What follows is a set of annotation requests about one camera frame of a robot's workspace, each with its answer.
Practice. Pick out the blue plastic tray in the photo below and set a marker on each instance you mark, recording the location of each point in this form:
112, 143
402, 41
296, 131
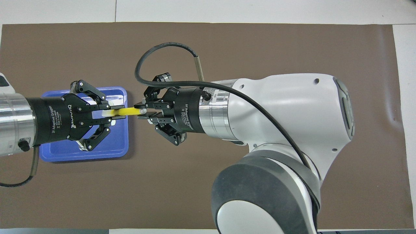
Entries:
117, 143

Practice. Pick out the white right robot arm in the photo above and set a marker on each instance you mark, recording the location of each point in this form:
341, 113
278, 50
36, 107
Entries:
286, 107

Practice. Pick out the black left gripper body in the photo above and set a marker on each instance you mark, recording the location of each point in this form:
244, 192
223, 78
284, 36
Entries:
55, 120

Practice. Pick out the brown table mat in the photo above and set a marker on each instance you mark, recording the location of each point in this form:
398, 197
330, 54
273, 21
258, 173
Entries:
292, 45

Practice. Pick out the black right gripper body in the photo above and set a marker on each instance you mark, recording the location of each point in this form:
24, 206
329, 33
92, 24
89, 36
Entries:
185, 110

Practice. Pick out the yellow pen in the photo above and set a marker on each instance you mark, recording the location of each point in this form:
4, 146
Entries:
126, 112

